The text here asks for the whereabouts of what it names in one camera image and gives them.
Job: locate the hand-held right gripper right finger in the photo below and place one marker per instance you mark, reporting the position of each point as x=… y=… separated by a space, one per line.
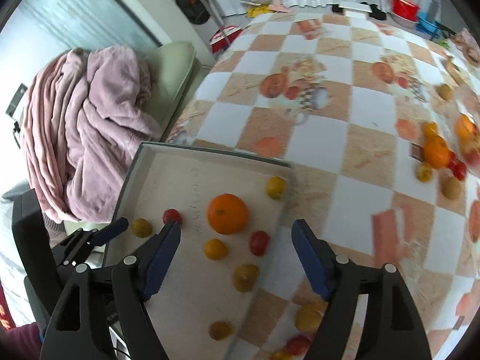
x=313 y=258

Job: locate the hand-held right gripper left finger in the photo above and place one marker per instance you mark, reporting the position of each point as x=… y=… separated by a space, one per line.
x=161 y=258

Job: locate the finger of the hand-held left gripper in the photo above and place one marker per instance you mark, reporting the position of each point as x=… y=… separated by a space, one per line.
x=112 y=229

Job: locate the yellow cherry tomato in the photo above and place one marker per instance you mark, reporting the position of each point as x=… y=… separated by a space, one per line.
x=281 y=354
x=430 y=129
x=220 y=330
x=276 y=187
x=141 y=227
x=425 y=172

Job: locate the red cherry tomato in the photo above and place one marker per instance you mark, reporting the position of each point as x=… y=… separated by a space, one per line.
x=172 y=216
x=298 y=345
x=259 y=242
x=459 y=171

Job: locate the orange-yellow cherry tomato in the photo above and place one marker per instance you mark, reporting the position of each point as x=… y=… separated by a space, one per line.
x=215 y=249
x=307 y=317

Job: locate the pale green round fruit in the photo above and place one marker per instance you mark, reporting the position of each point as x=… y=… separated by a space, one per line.
x=451 y=187
x=245 y=277

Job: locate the large orange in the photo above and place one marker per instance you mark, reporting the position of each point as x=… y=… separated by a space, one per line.
x=228 y=213

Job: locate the grey rectangular tray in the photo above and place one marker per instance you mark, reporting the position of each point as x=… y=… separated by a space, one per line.
x=180 y=180

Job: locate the clear glass bowl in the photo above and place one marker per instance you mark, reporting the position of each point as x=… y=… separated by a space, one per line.
x=474 y=157

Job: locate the person's left forearm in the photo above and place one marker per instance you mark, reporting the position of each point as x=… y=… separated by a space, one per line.
x=18 y=343

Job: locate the pink fleece blanket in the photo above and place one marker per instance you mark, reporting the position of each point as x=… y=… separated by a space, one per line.
x=93 y=120

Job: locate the small mandarin orange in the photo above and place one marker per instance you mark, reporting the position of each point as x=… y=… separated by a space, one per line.
x=436 y=153

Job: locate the pale green sofa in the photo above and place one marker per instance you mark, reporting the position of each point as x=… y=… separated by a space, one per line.
x=172 y=78

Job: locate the medium orange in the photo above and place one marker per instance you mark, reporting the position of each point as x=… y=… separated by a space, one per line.
x=465 y=129

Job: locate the brown round fruit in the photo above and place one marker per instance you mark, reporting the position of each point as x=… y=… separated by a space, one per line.
x=445 y=92

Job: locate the frosted glass door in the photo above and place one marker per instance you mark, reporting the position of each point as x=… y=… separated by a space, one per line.
x=75 y=15

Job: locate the red round container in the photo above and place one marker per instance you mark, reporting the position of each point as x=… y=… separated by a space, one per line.
x=225 y=39

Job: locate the white washing machine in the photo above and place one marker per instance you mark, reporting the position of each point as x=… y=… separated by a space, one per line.
x=195 y=11

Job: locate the blue basin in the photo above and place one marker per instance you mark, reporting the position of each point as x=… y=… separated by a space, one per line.
x=427 y=24

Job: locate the red bucket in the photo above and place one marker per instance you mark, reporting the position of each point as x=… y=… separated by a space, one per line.
x=403 y=9

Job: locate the floral cushion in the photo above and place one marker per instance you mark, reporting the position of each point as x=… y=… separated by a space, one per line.
x=468 y=43

